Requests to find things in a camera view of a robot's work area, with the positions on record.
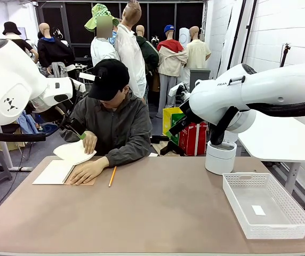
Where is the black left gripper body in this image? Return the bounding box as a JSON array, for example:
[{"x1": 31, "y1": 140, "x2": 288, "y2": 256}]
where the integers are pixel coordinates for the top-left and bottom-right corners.
[{"x1": 43, "y1": 105, "x2": 75, "y2": 130}]

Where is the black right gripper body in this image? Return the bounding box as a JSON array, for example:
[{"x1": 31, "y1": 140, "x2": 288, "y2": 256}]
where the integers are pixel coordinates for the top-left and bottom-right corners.
[{"x1": 179, "y1": 100, "x2": 196, "y2": 122}]

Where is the white notebook paper sheet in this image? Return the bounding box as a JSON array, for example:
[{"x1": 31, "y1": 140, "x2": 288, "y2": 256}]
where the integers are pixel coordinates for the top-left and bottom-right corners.
[{"x1": 53, "y1": 140, "x2": 98, "y2": 166}]

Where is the brown spiral notebook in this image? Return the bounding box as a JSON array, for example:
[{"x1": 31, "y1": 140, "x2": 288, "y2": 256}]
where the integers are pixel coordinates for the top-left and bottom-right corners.
[{"x1": 32, "y1": 159, "x2": 97, "y2": 186}]

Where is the yellow pencil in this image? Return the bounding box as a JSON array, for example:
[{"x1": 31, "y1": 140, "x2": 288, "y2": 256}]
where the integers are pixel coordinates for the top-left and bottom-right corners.
[{"x1": 108, "y1": 165, "x2": 117, "y2": 188}]

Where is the person's right forearm grey sleeve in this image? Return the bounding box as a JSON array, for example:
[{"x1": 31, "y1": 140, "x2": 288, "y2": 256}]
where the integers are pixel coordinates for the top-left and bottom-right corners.
[{"x1": 61, "y1": 117, "x2": 89, "y2": 143}]

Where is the person's left forearm grey sleeve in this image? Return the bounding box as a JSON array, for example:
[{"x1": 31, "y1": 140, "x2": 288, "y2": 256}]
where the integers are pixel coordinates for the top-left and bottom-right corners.
[{"x1": 101, "y1": 149, "x2": 153, "y2": 169}]

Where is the person's right hand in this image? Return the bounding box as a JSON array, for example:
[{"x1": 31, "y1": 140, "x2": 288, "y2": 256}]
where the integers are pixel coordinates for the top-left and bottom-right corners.
[{"x1": 82, "y1": 130, "x2": 98, "y2": 155}]

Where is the person's left hand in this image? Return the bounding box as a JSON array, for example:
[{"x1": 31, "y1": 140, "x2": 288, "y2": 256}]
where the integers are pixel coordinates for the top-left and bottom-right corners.
[{"x1": 69, "y1": 159, "x2": 106, "y2": 186}]

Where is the green recycling bag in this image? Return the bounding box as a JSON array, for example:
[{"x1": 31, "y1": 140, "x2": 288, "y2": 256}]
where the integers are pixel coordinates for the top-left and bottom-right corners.
[{"x1": 170, "y1": 113, "x2": 190, "y2": 146}]

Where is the yellow recycling bag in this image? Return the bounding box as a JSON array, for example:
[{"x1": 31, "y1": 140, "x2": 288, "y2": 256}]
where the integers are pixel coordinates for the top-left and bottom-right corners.
[{"x1": 162, "y1": 107, "x2": 186, "y2": 137}]

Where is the red recycling bag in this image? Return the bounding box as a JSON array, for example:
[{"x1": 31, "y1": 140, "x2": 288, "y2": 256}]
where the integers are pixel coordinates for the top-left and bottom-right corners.
[{"x1": 179, "y1": 122, "x2": 208, "y2": 157}]

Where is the black floor stand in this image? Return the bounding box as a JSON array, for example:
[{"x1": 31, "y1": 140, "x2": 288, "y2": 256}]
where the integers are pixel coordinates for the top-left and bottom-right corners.
[{"x1": 151, "y1": 134, "x2": 186, "y2": 157}]

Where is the small white table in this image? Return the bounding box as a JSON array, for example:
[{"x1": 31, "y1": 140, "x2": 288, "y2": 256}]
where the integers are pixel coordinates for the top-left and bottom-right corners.
[{"x1": 195, "y1": 125, "x2": 201, "y2": 157}]

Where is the blue garment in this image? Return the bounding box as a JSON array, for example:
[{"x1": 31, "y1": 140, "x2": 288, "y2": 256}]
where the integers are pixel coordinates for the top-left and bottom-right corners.
[{"x1": 16, "y1": 110, "x2": 40, "y2": 135}]

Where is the grey cabinet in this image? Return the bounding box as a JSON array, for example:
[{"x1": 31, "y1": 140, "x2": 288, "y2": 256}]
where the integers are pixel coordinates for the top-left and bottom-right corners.
[{"x1": 189, "y1": 68, "x2": 211, "y2": 89}]

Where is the person in grey jacket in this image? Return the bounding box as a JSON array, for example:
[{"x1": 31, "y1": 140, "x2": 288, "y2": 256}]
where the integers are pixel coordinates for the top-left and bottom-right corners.
[{"x1": 61, "y1": 86, "x2": 153, "y2": 161}]

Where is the grey plaid garment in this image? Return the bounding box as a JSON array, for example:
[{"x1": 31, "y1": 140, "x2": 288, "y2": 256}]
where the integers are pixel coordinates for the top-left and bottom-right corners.
[{"x1": 51, "y1": 61, "x2": 68, "y2": 78}]

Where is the cluttered white desk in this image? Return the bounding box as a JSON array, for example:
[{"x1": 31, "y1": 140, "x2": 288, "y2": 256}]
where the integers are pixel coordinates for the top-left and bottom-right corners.
[{"x1": 67, "y1": 63, "x2": 97, "y2": 82}]

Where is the white lidded trash bin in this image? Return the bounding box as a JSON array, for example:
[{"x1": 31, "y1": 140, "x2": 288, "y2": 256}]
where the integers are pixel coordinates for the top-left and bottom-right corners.
[{"x1": 205, "y1": 130, "x2": 239, "y2": 176}]

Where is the mannequin in red beige jacket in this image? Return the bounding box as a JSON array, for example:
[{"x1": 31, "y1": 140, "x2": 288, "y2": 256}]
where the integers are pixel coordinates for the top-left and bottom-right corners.
[{"x1": 156, "y1": 25, "x2": 189, "y2": 118}]

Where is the beige fabric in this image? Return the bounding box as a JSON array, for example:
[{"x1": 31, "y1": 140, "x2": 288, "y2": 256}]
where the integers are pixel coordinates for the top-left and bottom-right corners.
[{"x1": 0, "y1": 132, "x2": 25, "y2": 151}]

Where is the mannequin in cream shirt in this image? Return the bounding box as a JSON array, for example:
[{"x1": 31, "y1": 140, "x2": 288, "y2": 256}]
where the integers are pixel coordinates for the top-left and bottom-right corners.
[{"x1": 186, "y1": 26, "x2": 212, "y2": 70}]

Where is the black baseball cap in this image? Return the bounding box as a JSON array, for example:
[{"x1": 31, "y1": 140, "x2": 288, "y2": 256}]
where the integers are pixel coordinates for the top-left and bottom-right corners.
[{"x1": 87, "y1": 59, "x2": 131, "y2": 101}]

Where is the mannequin in black sweater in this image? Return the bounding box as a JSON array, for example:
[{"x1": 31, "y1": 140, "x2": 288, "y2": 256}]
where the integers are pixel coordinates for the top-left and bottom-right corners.
[{"x1": 37, "y1": 22, "x2": 75, "y2": 78}]

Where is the mannequin in green hoodie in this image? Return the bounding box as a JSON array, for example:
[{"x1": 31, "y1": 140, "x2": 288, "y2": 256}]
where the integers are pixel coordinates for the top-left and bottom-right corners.
[{"x1": 135, "y1": 25, "x2": 160, "y2": 93}]

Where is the white oval device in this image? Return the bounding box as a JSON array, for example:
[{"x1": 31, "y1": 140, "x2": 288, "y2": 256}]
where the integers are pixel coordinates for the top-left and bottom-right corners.
[{"x1": 179, "y1": 27, "x2": 191, "y2": 50}]

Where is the tall mannequin white shirt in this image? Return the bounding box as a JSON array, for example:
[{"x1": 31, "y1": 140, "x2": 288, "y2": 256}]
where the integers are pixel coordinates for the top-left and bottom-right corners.
[{"x1": 114, "y1": 0, "x2": 148, "y2": 107}]

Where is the mannequin in white shirt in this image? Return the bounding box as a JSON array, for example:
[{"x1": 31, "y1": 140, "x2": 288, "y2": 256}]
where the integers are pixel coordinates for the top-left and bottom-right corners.
[{"x1": 90, "y1": 14, "x2": 121, "y2": 67}]

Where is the mannequin in black top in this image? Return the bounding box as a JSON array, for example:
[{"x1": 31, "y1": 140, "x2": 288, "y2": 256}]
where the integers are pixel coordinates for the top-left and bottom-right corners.
[{"x1": 4, "y1": 31, "x2": 39, "y2": 65}]

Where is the black headset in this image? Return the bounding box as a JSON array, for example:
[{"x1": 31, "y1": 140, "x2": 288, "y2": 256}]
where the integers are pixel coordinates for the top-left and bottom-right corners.
[{"x1": 52, "y1": 26, "x2": 64, "y2": 41}]

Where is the black bucket hat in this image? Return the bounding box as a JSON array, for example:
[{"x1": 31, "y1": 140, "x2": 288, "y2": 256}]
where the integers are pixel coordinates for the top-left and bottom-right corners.
[{"x1": 2, "y1": 21, "x2": 22, "y2": 36}]

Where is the green checked sun hat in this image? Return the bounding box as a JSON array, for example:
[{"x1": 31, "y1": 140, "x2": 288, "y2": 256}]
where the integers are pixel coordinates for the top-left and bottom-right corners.
[{"x1": 84, "y1": 3, "x2": 121, "y2": 33}]

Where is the large white side table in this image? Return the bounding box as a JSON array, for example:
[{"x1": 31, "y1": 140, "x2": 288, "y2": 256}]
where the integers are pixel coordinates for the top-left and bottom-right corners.
[{"x1": 237, "y1": 111, "x2": 305, "y2": 195}]

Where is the white rectangular label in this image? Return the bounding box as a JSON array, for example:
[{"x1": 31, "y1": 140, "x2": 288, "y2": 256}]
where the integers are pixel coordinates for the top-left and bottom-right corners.
[{"x1": 251, "y1": 204, "x2": 267, "y2": 216}]

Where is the black tripod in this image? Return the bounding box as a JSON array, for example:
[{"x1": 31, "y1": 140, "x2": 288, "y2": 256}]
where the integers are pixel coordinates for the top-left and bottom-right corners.
[{"x1": 279, "y1": 44, "x2": 292, "y2": 67}]

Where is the white perforated plastic basket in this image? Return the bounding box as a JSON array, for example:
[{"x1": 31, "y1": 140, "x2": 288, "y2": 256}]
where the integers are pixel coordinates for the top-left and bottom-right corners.
[{"x1": 222, "y1": 172, "x2": 305, "y2": 240}]

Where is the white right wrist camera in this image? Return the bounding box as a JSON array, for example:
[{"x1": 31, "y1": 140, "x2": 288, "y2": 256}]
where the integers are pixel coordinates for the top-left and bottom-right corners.
[{"x1": 167, "y1": 82, "x2": 192, "y2": 103}]

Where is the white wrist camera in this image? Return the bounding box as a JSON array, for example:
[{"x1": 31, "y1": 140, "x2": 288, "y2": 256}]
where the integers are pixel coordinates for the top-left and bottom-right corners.
[
  {"x1": 167, "y1": 82, "x2": 192, "y2": 103},
  {"x1": 69, "y1": 78, "x2": 86, "y2": 93}
]

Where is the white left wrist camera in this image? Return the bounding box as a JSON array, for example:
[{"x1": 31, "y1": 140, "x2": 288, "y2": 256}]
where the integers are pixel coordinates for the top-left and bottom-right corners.
[{"x1": 69, "y1": 78, "x2": 86, "y2": 93}]

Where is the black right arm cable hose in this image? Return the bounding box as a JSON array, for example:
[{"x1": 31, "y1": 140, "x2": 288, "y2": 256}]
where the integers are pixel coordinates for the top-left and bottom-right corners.
[{"x1": 209, "y1": 97, "x2": 305, "y2": 146}]

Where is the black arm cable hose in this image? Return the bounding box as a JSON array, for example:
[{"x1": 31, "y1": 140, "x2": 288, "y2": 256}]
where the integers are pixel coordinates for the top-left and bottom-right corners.
[
  {"x1": 209, "y1": 97, "x2": 305, "y2": 146},
  {"x1": 0, "y1": 78, "x2": 79, "y2": 142}
]

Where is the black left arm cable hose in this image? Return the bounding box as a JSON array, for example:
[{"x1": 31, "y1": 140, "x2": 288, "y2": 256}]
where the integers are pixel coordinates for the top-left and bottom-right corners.
[{"x1": 0, "y1": 78, "x2": 79, "y2": 142}]

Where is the white desk frame leg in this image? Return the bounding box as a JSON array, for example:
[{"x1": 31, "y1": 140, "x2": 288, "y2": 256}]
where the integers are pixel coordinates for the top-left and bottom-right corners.
[{"x1": 0, "y1": 125, "x2": 34, "y2": 172}]

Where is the black wall pole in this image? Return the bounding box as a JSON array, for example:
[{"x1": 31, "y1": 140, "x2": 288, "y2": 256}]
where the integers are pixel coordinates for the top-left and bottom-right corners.
[
  {"x1": 244, "y1": 0, "x2": 258, "y2": 65},
  {"x1": 228, "y1": 0, "x2": 247, "y2": 70}
]

